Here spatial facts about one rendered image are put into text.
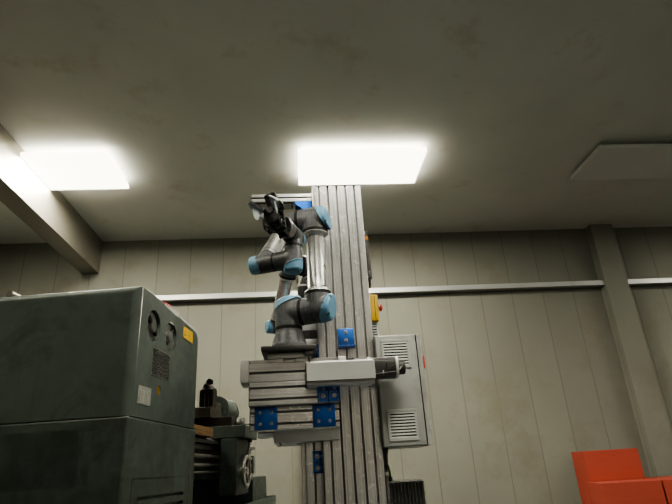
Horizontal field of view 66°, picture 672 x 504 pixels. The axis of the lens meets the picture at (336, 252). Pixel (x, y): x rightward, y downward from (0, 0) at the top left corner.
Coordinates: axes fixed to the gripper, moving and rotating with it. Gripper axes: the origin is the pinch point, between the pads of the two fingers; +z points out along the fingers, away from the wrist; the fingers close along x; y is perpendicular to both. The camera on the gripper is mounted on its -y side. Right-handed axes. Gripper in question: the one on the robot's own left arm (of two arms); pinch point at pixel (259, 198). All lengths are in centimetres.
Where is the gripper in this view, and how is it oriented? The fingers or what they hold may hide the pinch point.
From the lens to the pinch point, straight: 185.2
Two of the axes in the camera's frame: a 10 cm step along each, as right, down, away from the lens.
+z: -3.0, -3.5, -8.9
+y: 1.9, 8.9, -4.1
